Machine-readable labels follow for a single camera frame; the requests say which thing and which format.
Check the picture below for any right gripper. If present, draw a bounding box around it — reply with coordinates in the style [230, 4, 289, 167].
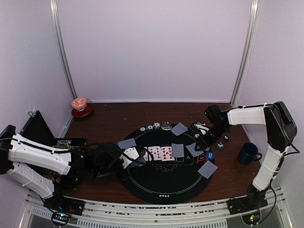
[195, 123, 228, 151]

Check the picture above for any black poker chip case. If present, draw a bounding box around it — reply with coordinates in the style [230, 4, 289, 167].
[20, 111, 87, 190]

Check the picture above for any aluminium frame post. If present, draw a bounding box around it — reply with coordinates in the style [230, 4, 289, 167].
[50, 0, 77, 99]
[229, 0, 260, 107]

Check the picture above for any green chip top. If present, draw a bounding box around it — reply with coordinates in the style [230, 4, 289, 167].
[146, 125, 154, 131]

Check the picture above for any blue white chip top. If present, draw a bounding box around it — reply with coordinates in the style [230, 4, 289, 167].
[153, 122, 161, 129]

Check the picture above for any face up diamonds card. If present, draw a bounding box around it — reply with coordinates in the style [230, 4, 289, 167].
[148, 146, 162, 161]

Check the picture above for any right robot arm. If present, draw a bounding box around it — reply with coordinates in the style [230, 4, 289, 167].
[191, 101, 300, 210]

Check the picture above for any red triangle marker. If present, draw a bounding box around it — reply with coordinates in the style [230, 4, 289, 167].
[197, 154, 208, 163]

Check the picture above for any front aluminium rail base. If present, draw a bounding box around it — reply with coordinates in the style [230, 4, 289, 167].
[21, 186, 285, 228]

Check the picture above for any blue playing card deck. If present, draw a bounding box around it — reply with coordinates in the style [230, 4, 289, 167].
[141, 152, 150, 162]

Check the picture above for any dark blue mug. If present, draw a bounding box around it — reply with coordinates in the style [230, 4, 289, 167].
[237, 142, 262, 165]

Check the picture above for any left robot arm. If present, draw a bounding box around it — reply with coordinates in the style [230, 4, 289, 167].
[0, 125, 123, 211]

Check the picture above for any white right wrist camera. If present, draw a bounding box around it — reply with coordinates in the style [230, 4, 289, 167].
[191, 122, 210, 135]

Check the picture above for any clear acrylic dealer button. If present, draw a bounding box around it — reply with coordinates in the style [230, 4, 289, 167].
[161, 122, 172, 131]

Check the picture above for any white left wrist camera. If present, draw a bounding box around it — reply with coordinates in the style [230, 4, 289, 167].
[119, 147, 139, 169]

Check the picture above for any right aluminium frame post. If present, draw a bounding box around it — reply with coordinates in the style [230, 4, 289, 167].
[229, 0, 260, 107]

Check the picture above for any left aluminium frame post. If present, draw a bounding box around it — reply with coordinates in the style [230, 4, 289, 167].
[50, 0, 77, 99]

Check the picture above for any playing card seat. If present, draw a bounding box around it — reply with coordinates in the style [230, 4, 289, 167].
[118, 138, 137, 149]

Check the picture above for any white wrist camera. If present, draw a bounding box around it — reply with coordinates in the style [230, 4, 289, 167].
[119, 147, 139, 169]
[191, 122, 210, 135]

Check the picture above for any round black poker mat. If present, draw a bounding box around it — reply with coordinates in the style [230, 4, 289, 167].
[120, 129, 212, 205]

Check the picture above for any blue round blind button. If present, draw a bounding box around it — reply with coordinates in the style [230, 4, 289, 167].
[205, 152, 215, 160]

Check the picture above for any red patterned bowl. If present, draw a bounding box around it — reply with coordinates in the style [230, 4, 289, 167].
[71, 97, 87, 111]

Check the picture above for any face down card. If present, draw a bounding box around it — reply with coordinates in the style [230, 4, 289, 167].
[171, 143, 184, 158]
[186, 142, 203, 157]

